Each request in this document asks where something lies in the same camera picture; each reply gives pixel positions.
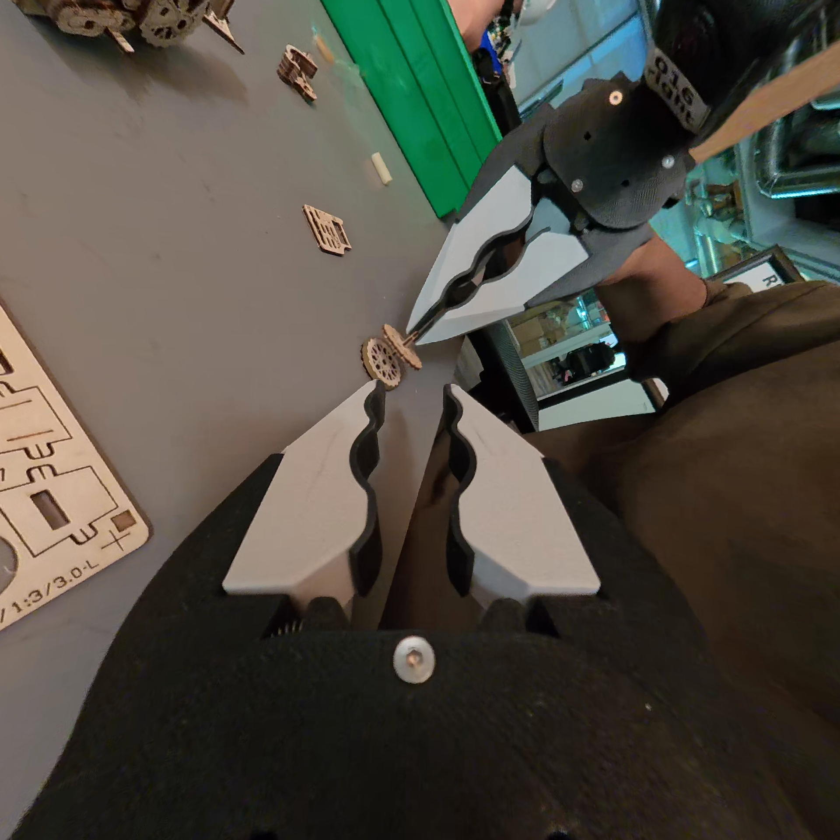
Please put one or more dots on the wooden laser-cut parts sheet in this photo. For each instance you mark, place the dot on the wooden laser-cut parts sheet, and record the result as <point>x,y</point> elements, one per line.
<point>39,472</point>

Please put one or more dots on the person's brown clothing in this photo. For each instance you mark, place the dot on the person's brown clothing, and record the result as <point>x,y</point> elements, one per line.
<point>722,512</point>

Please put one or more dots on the green board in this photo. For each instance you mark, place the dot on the green board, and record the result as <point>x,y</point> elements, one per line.
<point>420,98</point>

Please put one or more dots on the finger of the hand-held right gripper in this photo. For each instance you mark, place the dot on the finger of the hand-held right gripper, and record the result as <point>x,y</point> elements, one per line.
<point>531,269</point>
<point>479,223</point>

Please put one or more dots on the small white stick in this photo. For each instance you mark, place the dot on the small white stick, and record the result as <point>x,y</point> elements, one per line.
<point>382,169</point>

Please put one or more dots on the person's right hand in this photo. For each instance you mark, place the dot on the person's right hand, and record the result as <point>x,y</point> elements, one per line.
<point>656,282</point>

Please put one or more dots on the metal rack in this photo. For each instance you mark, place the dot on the metal rack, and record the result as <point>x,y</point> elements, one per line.
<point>787,170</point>

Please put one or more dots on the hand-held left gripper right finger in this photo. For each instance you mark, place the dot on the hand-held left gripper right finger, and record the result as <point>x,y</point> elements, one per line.
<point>518,525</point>

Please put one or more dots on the wooden model vehicle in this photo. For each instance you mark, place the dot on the wooden model vehicle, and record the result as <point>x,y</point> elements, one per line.
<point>98,16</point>

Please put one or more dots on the wooden gear wheel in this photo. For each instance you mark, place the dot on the wooden gear wheel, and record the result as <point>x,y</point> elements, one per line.
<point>401,344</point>
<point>380,364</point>

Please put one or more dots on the small wooden triangle piece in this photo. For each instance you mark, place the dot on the small wooden triangle piece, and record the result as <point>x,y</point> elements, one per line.
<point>223,29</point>

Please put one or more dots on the flat wooden grille piece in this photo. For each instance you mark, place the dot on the flat wooden grille piece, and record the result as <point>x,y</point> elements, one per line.
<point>326,229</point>

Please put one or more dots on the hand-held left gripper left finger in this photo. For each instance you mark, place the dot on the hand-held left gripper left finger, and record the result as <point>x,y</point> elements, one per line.
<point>308,512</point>

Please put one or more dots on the white framed sign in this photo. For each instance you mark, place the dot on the white framed sign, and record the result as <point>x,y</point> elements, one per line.
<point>764,270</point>

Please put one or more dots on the grey desk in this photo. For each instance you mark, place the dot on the grey desk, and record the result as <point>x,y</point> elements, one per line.
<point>164,229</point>

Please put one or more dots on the small wooden curved assembly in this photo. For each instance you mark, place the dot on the small wooden curved assembly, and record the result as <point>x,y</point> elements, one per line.
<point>298,72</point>

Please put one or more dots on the clear plastic bag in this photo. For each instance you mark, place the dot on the clear plastic bag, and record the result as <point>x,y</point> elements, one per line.
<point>331,56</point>

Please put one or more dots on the person's right forearm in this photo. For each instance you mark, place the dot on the person's right forearm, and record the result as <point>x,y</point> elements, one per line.
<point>741,328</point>

